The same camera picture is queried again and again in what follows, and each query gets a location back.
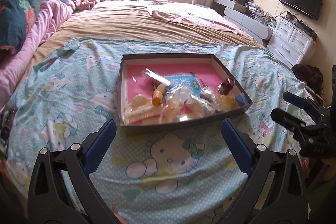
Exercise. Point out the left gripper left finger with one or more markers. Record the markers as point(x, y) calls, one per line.
point(60, 188)

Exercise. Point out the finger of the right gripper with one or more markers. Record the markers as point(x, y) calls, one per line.
point(290, 122)
point(299, 101)

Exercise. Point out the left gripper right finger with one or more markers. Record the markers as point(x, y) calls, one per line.
point(274, 191)

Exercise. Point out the blue small box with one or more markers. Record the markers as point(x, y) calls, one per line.
point(243, 100)

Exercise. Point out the bagged yellow rings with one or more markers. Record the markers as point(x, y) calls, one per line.
point(228, 103)

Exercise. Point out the maroon strap wristwatch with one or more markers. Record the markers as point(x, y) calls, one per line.
point(226, 86)

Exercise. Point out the bagged white comb clip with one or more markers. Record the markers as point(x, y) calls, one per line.
point(199, 105)

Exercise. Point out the white card earrings bag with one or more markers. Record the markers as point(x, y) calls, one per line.
point(179, 92)

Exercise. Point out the pearl white hair claw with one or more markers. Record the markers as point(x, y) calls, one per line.
point(171, 110)

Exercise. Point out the bagged red cherry earrings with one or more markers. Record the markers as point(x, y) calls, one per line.
point(156, 77)

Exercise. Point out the clear bag dark hairpiece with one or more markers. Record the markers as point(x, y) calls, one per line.
point(208, 94)

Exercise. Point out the white dresser drawers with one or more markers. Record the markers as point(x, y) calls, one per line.
point(290, 44)

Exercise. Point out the white grey vanity desk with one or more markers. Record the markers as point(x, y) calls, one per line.
point(236, 14)

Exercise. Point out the pink Chinese workbook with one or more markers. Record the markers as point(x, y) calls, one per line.
point(136, 83)

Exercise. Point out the hello kitty blue bedsheet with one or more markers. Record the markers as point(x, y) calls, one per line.
point(180, 176)

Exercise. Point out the dark cardboard tray box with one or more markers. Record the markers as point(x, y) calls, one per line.
point(208, 67)

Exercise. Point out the pink thin blanket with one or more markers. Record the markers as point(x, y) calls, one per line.
point(193, 15)

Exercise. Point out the pink quilt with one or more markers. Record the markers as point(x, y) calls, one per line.
point(52, 15)

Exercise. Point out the tan bed blanket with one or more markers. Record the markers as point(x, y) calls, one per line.
point(132, 21)

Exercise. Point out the dark floral pillow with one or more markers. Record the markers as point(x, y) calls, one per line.
point(17, 19)

